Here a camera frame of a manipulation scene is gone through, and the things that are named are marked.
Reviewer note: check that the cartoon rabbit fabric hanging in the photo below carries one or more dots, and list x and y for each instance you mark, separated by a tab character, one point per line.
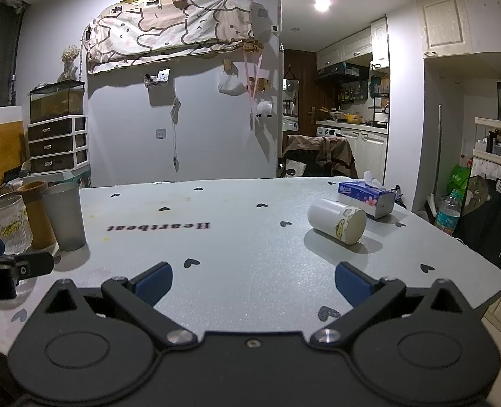
129	34

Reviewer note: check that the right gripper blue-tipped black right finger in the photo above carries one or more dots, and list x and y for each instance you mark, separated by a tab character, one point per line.
372	301

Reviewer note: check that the white cup with cartoon print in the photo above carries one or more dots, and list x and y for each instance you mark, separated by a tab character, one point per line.
345	223

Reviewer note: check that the frosted grey plastic cup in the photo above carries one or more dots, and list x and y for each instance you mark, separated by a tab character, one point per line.
63	207

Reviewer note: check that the glass fish tank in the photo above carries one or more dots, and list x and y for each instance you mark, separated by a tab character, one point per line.
60	99

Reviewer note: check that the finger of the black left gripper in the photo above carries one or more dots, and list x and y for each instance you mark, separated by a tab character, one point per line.
14	269

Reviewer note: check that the green-labelled water bottle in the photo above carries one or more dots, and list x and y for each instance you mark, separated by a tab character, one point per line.
449	212

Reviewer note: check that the white plush toy hanging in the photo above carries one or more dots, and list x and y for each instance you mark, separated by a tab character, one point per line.
264	109

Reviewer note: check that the dried flower vase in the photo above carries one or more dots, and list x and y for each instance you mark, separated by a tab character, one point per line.
68	58

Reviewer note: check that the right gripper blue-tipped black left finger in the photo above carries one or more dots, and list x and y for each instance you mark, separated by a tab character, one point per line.
133	301

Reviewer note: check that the white three-drawer storage unit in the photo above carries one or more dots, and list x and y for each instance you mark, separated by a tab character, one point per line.
60	144

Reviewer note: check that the white upper wall cabinet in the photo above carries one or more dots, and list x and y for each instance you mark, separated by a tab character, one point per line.
445	29

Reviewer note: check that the blue tissue box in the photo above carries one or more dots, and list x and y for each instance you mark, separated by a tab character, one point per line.
368	194

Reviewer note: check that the clear glass with yellow print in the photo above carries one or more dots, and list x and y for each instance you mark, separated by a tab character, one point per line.
15	229

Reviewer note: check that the chair draped with brown cloth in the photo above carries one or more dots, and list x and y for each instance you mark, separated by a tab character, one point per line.
314	156

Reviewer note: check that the black chalkboard sign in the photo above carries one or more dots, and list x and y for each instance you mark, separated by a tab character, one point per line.
479	227

